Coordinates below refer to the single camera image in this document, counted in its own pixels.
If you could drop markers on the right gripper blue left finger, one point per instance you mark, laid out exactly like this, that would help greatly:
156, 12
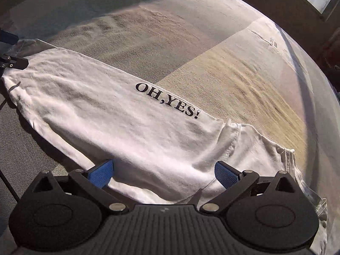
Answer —
96, 177

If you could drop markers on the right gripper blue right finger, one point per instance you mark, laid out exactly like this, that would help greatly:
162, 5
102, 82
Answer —
234, 180

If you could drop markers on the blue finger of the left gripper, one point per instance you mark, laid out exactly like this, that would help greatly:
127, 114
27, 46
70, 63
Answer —
13, 62
8, 38

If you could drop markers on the white printed t-shirt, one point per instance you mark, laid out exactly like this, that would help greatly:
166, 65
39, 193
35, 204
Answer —
163, 147

